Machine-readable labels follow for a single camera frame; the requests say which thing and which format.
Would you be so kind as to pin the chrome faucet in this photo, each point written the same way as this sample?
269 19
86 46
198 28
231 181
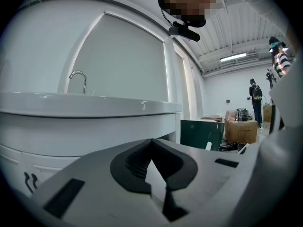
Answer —
84 84

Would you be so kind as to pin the narrow grey roller blind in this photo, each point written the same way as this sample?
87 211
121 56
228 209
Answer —
181 86

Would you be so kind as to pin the flat cardboard box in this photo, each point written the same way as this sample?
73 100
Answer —
211 119

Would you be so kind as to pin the black electronic device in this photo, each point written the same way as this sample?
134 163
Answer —
242 115

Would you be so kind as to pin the linear ceiling light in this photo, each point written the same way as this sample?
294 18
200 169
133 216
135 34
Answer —
233 57

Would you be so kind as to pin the wide grey roller blind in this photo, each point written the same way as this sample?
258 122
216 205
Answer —
118 60

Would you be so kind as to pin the black tripod rig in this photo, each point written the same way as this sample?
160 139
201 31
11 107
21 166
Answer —
271 77

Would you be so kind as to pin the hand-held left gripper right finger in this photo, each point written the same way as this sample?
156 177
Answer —
208 171

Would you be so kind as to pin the black head-worn camera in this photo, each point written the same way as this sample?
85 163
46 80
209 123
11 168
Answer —
184 32

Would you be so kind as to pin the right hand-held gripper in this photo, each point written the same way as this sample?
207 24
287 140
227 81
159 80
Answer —
288 98

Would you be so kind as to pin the large cardboard box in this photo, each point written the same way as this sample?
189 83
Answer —
241 131

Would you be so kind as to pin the small cardboard box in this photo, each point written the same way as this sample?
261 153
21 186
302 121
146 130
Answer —
267 113

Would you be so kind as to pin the white vanity cabinet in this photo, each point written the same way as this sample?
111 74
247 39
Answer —
71 133

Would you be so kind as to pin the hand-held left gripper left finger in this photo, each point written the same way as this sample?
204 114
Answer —
99 174

